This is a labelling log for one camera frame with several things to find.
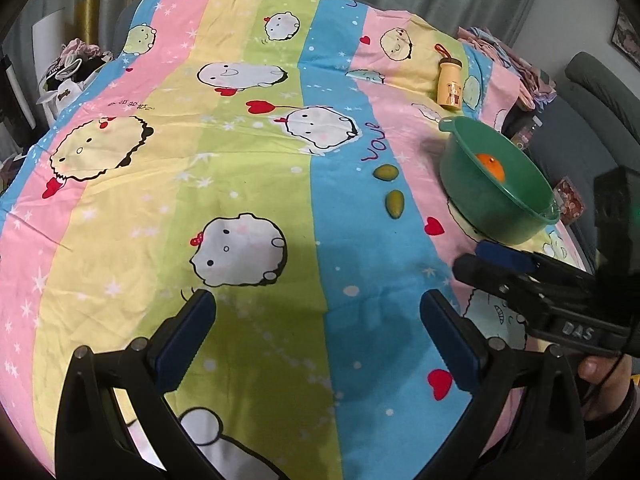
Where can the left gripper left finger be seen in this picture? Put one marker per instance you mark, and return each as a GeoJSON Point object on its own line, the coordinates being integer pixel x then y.
{"type": "Point", "coordinates": [92, 440]}

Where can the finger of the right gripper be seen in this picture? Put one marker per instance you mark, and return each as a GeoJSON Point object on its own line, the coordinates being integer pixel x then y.
{"type": "Point", "coordinates": [504, 256]}
{"type": "Point", "coordinates": [503, 277]}

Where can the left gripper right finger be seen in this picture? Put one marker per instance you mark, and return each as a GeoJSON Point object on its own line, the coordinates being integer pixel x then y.
{"type": "Point", "coordinates": [523, 420]}

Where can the green plastic bowl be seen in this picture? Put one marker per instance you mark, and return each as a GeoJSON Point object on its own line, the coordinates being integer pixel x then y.
{"type": "Point", "coordinates": [510, 213]}

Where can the orange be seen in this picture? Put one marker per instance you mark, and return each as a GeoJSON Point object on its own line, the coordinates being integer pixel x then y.
{"type": "Point", "coordinates": [493, 166]}

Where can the green olive fruit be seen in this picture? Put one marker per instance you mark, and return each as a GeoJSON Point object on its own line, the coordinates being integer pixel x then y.
{"type": "Point", "coordinates": [386, 172]}
{"type": "Point", "coordinates": [395, 203]}

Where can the person's right hand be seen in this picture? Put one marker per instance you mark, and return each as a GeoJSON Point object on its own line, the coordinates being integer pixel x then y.
{"type": "Point", "coordinates": [610, 378]}

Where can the red patterned box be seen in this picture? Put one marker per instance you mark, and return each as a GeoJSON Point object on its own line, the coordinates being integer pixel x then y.
{"type": "Point", "coordinates": [570, 203]}

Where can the plastic drink bottle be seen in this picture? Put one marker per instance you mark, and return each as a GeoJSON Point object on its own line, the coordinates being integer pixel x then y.
{"type": "Point", "coordinates": [523, 137]}

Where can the grey sofa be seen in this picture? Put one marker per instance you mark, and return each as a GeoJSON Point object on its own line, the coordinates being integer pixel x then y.
{"type": "Point", "coordinates": [590, 128]}

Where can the folded clothes pile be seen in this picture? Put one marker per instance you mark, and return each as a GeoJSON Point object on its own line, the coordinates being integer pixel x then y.
{"type": "Point", "coordinates": [536, 88]}

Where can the small yellow bottle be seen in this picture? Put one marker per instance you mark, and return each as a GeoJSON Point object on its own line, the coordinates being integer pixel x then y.
{"type": "Point", "coordinates": [449, 88]}

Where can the colourful cartoon bedsheet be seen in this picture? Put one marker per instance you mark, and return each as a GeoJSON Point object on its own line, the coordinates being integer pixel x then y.
{"type": "Point", "coordinates": [231, 147]}

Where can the framed landscape painting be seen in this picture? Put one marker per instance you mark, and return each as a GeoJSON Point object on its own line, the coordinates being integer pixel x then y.
{"type": "Point", "coordinates": [625, 38]}

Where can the clutter pile with cup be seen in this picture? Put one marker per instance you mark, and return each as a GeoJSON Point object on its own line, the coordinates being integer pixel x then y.
{"type": "Point", "coordinates": [68, 75]}

